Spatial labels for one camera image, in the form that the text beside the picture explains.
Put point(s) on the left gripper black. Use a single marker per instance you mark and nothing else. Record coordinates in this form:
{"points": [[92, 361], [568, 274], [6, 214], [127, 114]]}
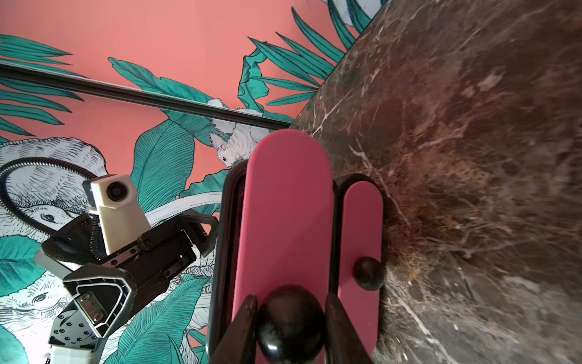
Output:
{"points": [[111, 293]]}

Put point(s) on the pink drawer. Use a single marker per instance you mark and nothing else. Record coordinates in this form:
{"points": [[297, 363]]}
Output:
{"points": [[360, 237], [287, 218]]}

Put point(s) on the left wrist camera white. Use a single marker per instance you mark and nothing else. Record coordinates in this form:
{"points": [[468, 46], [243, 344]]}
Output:
{"points": [[114, 199]]}

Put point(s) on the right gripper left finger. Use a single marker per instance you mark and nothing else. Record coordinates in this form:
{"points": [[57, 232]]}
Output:
{"points": [[238, 344]]}

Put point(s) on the left black frame post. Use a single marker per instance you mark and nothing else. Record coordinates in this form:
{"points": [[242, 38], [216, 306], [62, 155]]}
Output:
{"points": [[135, 96]]}

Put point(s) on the black drawer cabinet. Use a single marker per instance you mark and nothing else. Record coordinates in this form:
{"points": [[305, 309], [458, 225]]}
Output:
{"points": [[368, 272]]}

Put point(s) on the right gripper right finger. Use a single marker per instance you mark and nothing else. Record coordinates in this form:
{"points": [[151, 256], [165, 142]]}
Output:
{"points": [[343, 345]]}

